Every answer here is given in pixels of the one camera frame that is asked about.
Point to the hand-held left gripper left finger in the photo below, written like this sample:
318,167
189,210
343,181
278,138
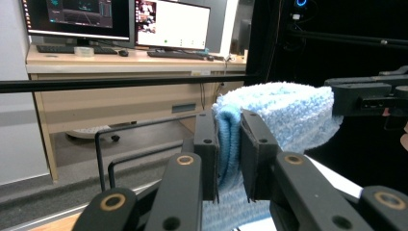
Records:
208,144

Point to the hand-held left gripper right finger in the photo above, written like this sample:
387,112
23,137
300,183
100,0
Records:
256,154

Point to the blue striped cloth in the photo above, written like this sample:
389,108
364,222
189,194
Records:
288,109

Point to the black computer mouse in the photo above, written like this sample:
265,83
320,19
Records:
123,53
209,58

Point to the wooden desk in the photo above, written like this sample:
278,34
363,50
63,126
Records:
128,99

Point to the black keyboard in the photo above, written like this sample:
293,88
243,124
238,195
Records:
174,55
57,49

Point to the white chair base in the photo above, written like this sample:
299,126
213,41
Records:
86,132

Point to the white screen monitor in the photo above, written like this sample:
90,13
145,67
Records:
179,22

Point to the clear tape roll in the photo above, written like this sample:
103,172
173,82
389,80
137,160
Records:
83,51

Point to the dark screen monitor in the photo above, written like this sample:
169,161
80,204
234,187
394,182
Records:
80,16

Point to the white cabinet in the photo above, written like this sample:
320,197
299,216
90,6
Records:
16,128

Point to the black horizontal frame bar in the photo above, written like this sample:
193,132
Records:
96,83

